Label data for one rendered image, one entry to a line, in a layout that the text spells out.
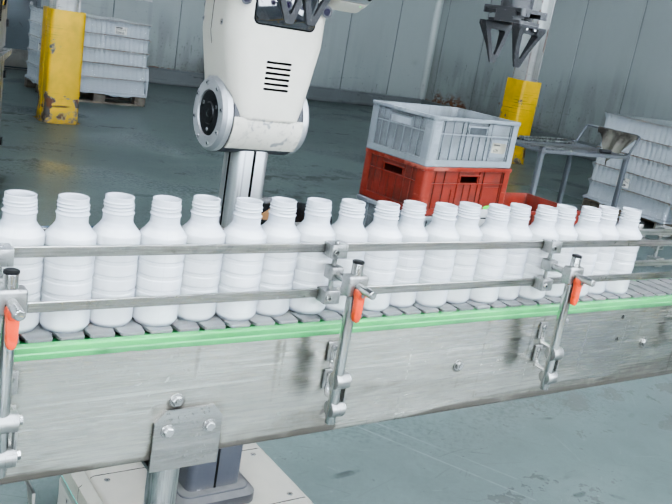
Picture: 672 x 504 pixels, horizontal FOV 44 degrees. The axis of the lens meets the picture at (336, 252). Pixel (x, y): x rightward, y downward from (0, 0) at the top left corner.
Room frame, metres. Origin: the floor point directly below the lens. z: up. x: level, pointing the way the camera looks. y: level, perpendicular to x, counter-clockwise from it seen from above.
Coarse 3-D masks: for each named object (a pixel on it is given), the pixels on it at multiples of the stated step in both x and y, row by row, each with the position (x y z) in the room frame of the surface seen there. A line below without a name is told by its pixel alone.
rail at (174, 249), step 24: (576, 240) 1.44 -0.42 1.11; (600, 240) 1.48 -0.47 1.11; (624, 240) 1.52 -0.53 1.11; (648, 240) 1.56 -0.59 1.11; (648, 264) 1.70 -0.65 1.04; (312, 288) 1.12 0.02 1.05; (384, 288) 1.20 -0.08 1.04; (408, 288) 1.23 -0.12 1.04; (432, 288) 1.25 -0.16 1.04; (456, 288) 1.28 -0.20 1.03
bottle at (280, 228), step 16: (272, 208) 1.12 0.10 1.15; (288, 208) 1.11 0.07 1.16; (272, 224) 1.11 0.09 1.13; (288, 224) 1.11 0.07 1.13; (272, 240) 1.10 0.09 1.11; (288, 240) 1.10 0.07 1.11; (272, 256) 1.10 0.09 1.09; (288, 256) 1.11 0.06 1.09; (272, 272) 1.10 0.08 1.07; (288, 272) 1.11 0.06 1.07; (272, 288) 1.10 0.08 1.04; (288, 288) 1.11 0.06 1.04; (272, 304) 1.10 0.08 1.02; (288, 304) 1.12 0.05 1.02
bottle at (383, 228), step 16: (384, 208) 1.21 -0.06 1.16; (384, 224) 1.21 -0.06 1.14; (368, 240) 1.21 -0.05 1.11; (384, 240) 1.20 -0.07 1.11; (400, 240) 1.22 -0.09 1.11; (368, 256) 1.20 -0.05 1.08; (384, 256) 1.20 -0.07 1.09; (368, 272) 1.20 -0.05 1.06; (384, 272) 1.20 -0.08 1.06; (368, 304) 1.20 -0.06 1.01; (384, 304) 1.21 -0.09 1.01
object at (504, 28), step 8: (480, 24) 1.57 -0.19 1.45; (488, 24) 1.56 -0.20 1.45; (496, 24) 1.57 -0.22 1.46; (504, 24) 1.59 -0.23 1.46; (488, 32) 1.56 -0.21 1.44; (504, 32) 1.59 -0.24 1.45; (488, 40) 1.57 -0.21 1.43; (504, 40) 1.59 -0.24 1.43; (488, 48) 1.57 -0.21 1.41; (496, 48) 1.58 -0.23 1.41; (488, 56) 1.57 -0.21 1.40; (496, 56) 1.58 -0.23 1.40
